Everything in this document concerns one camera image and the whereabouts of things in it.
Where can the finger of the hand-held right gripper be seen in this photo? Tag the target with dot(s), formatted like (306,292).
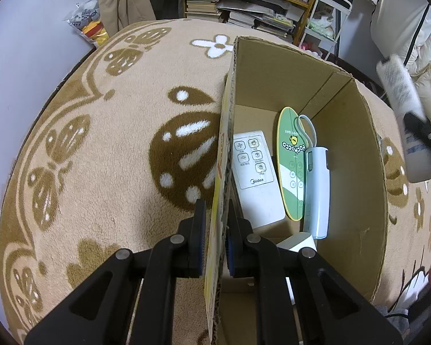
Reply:
(425,133)

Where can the white metal cart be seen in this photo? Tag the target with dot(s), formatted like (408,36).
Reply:
(327,18)

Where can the plastic bag of plush toys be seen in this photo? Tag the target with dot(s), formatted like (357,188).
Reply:
(88,21)

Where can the beige patterned rug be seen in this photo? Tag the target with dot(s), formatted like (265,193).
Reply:
(104,158)

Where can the green oval remote control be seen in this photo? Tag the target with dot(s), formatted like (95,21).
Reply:
(291,172)

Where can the beige coat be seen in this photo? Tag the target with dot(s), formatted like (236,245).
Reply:
(124,0)

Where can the white rectangular remote control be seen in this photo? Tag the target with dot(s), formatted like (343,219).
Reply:
(255,172)

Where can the yellow wooden bookshelf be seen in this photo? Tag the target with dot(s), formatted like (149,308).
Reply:
(305,18)

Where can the small white box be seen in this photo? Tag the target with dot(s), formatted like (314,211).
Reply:
(296,241)

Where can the pile of slanted books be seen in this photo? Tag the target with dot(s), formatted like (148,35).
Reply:
(258,18)

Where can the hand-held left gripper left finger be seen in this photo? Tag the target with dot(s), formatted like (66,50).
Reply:
(200,240)

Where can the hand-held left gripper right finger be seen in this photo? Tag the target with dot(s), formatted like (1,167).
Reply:
(230,255)

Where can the brown cardboard box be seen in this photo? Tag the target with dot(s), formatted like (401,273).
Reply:
(348,172)

